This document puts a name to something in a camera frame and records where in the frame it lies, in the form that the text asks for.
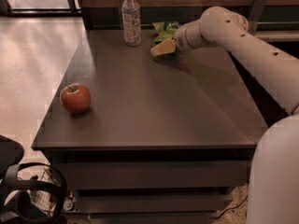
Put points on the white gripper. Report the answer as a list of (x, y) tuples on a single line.
[(180, 38)]

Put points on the green rice chip bag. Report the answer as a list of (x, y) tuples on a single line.
[(165, 30)]

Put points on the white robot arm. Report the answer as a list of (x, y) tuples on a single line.
[(274, 175)]

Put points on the red apple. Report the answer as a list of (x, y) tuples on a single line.
[(75, 98)]

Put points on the clear plastic water bottle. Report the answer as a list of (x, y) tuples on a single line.
[(131, 20)]

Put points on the dark brown drawer cabinet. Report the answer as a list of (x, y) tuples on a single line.
[(164, 141)]

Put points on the black office chair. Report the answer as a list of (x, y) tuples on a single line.
[(15, 202)]

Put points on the metal shelf bracket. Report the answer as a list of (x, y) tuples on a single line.
[(255, 13)]

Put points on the wire mesh basket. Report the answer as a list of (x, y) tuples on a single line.
[(42, 199)]

